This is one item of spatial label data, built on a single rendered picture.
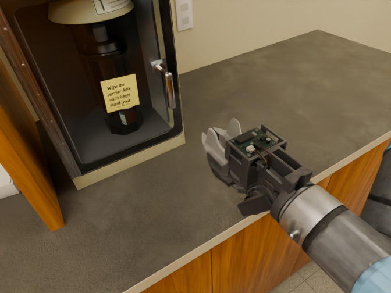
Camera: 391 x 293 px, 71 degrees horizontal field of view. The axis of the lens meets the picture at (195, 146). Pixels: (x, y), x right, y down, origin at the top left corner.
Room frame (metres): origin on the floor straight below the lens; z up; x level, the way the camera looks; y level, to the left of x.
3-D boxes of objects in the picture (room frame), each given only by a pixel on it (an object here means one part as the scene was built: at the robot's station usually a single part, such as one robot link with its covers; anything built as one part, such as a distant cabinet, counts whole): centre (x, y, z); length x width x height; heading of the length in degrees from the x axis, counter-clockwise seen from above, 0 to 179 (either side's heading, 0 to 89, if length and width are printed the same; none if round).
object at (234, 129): (0.37, -0.07, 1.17); 0.09 x 0.03 x 0.06; 25
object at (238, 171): (0.27, -0.10, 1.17); 0.12 x 0.08 x 0.09; 29
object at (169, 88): (0.56, 0.06, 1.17); 0.05 x 0.03 x 0.10; 29
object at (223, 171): (0.31, -0.05, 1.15); 0.09 x 0.05 x 0.02; 34
